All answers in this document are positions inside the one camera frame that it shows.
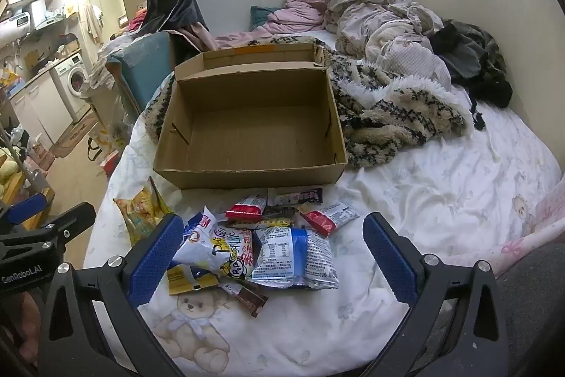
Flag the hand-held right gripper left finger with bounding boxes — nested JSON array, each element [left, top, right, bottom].
[[37, 213, 186, 377]]

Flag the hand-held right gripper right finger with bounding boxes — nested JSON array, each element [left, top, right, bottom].
[[362, 213, 510, 377]]

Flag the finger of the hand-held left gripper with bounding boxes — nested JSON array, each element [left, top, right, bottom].
[[43, 201, 97, 255], [0, 192, 49, 230]]

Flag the yellow chip bag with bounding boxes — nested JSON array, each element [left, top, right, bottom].
[[112, 176, 175, 247]]

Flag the white orange snack bag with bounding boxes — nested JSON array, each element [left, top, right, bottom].
[[170, 206, 254, 281]]

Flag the clear plastic packet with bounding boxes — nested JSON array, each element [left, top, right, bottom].
[[298, 200, 360, 237]]

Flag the brown white snack bar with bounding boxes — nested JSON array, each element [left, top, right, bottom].
[[218, 282, 268, 318]]

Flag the red white snack packet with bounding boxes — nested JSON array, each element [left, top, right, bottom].
[[225, 194, 268, 223]]

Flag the white bar dark end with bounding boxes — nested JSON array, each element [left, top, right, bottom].
[[267, 187, 325, 207]]

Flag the dark chocolate bar wrapper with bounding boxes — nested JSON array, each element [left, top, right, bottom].
[[265, 206, 301, 219]]

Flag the beige cracker packet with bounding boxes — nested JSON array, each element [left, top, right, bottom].
[[230, 218, 294, 230]]

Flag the brown cardboard box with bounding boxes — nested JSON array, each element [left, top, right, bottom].
[[152, 42, 348, 190]]

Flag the person's left hand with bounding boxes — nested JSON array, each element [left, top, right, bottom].
[[15, 293, 47, 344]]

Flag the yellow plush toy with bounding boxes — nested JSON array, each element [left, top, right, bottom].
[[0, 147, 22, 185]]

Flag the brown door mat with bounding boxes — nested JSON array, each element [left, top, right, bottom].
[[48, 112, 98, 159]]

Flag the white bear print bedsheet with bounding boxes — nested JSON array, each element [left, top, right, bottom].
[[84, 26, 565, 377]]

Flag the white kitchen cabinet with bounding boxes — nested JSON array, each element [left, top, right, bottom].
[[9, 72, 73, 146]]

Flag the white washing machine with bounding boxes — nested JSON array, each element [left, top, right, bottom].
[[49, 52, 91, 124]]

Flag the pink bow print cloth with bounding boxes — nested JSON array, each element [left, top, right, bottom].
[[454, 187, 565, 276]]

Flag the cream black fuzzy blanket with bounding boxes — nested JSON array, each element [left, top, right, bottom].
[[143, 35, 469, 168]]

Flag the grey trouser leg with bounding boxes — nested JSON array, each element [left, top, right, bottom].
[[424, 242, 565, 377]]

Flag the teal padded chair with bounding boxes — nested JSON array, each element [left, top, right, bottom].
[[106, 31, 177, 115]]

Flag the white water heater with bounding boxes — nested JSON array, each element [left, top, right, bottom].
[[0, 10, 31, 46]]

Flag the hanging beige towel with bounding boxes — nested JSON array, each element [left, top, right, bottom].
[[84, 4, 103, 42]]

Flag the dark clothes pile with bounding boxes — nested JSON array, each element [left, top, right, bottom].
[[430, 19, 513, 131]]

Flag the beige floral duvet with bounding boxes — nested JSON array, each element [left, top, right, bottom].
[[324, 0, 453, 93]]

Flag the pink quilt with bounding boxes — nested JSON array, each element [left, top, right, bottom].
[[214, 0, 329, 46]]

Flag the teal pillow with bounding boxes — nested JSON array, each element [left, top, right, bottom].
[[251, 6, 283, 30]]

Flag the tote bag black handles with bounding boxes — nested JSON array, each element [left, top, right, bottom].
[[86, 125, 129, 162]]

